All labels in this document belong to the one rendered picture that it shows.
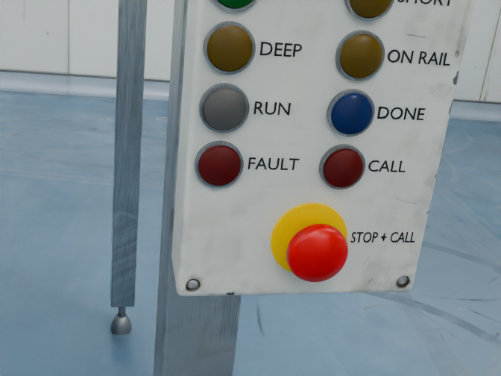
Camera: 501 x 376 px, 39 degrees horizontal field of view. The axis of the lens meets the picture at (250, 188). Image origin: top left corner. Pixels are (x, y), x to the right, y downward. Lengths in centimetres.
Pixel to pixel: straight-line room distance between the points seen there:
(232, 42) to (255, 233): 13
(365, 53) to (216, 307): 24
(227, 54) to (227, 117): 4
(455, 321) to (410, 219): 170
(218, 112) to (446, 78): 15
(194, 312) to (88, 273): 163
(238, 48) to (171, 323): 24
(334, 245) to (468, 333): 171
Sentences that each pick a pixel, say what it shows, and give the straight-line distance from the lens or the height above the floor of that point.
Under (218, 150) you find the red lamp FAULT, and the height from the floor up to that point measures 95.
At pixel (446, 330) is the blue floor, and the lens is 213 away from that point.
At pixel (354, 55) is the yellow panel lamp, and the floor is 101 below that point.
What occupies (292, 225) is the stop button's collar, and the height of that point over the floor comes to 90.
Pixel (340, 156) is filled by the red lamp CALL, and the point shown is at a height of 95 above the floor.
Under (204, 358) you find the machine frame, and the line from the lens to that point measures 58.
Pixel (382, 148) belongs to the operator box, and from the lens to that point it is 46.
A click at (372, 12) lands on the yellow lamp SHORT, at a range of 43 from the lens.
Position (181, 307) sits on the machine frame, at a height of 79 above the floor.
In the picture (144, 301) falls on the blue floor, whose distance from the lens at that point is 204.
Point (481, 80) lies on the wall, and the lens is 436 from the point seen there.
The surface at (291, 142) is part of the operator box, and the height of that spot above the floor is 95.
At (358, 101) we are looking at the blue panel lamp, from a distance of 44.
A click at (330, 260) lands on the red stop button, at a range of 45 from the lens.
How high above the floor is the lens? 109
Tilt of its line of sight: 23 degrees down
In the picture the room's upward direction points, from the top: 6 degrees clockwise
